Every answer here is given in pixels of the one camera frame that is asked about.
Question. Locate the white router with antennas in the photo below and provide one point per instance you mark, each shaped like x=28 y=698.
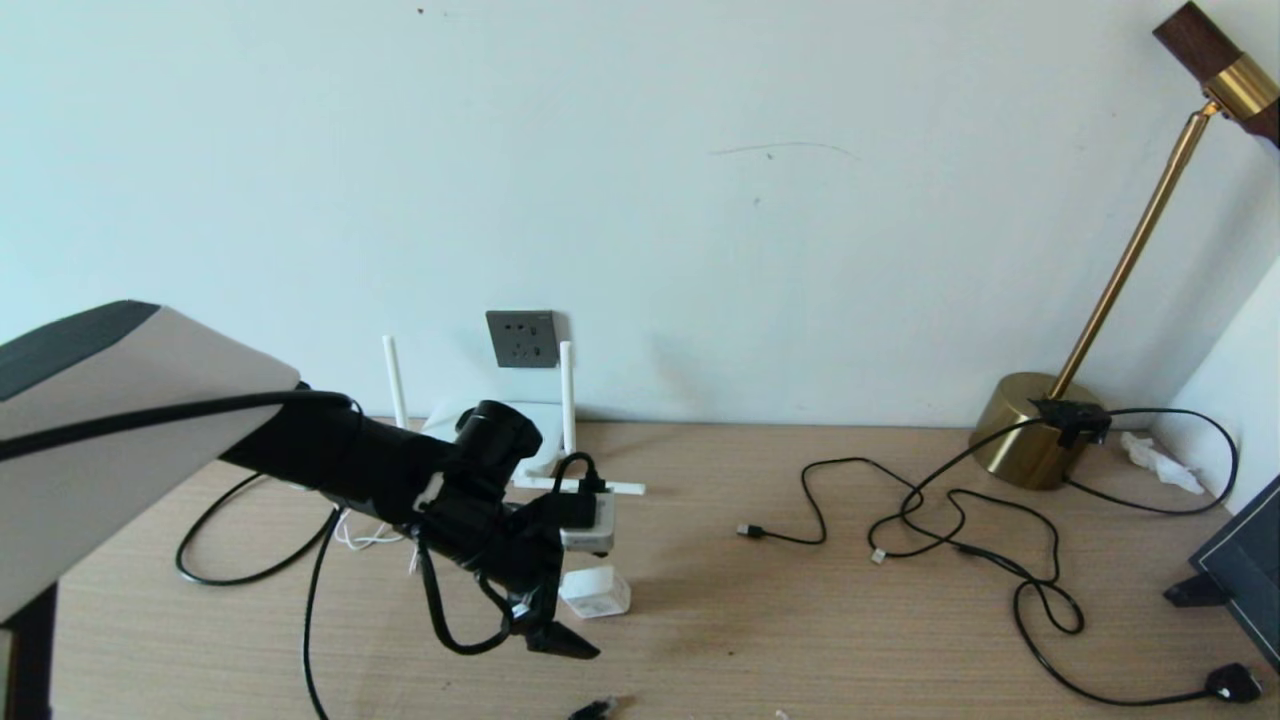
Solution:
x=567 y=390

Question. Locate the gold desk lamp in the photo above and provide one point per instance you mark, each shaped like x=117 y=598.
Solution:
x=1020 y=430

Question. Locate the grey wall socket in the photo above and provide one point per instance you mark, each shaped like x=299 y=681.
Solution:
x=520 y=340

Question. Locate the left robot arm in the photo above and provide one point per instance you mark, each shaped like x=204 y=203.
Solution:
x=120 y=420

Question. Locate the white power adapter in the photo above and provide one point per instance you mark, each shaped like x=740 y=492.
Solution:
x=600 y=592

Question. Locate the dark picture frame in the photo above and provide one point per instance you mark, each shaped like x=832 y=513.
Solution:
x=1250 y=570

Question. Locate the crumpled white tissue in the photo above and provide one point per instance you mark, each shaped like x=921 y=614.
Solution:
x=1160 y=465

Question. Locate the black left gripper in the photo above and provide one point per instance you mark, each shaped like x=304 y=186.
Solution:
x=500 y=550

